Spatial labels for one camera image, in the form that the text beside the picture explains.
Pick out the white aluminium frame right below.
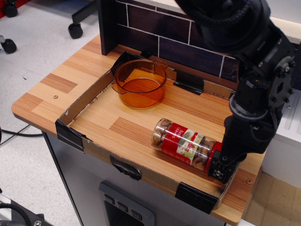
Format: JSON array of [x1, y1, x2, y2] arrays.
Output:
[[262, 89, 301, 188]]

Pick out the black floor cable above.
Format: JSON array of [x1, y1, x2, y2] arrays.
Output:
[[0, 124, 44, 145]]

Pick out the basil jar with red lid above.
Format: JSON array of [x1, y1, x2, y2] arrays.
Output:
[[151, 118, 222, 173]]

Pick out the black device bottom left corner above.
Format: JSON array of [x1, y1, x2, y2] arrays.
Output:
[[0, 190, 53, 226]]

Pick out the black caster wheel left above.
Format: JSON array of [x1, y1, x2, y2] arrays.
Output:
[[0, 35, 17, 54]]

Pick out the grey cabinet with control panel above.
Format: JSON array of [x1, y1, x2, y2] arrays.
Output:
[[44, 134, 224, 226]]

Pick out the cardboard fence with black tape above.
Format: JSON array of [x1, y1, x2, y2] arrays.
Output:
[[55, 67, 231, 213]]

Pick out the dark brick pattern backboard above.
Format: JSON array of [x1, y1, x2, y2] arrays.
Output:
[[97, 0, 238, 89]]

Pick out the orange transparent plastic pot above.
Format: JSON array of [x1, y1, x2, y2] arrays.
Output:
[[112, 59, 167, 109]]

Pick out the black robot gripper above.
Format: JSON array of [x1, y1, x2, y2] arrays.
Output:
[[207, 91, 282, 184]]

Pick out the black office chair base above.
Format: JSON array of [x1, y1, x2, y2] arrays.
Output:
[[68, 0, 97, 39]]

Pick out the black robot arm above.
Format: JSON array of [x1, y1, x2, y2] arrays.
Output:
[[177, 0, 296, 183]]

